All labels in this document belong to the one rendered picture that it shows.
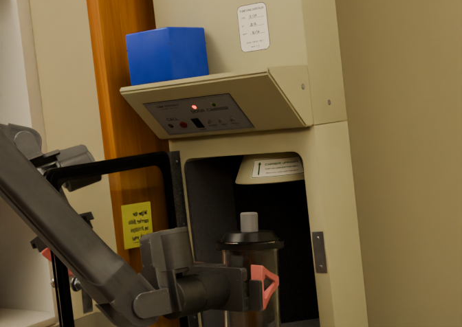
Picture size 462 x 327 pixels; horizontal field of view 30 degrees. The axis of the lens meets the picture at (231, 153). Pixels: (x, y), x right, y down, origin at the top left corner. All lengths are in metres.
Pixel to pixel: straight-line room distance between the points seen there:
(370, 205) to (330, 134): 0.45
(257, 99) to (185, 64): 0.16
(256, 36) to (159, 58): 0.17
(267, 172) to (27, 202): 0.50
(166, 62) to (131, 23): 0.21
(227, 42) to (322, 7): 0.17
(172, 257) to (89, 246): 0.12
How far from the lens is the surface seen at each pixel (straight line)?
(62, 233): 1.17
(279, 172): 1.50
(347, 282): 1.50
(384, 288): 1.90
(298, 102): 1.38
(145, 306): 1.19
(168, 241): 1.23
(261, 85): 1.35
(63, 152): 1.54
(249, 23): 1.48
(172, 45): 1.46
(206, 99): 1.43
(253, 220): 1.37
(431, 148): 1.80
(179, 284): 1.23
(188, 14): 1.57
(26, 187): 1.17
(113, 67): 1.59
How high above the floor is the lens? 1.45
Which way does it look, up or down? 3 degrees down
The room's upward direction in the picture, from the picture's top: 6 degrees counter-clockwise
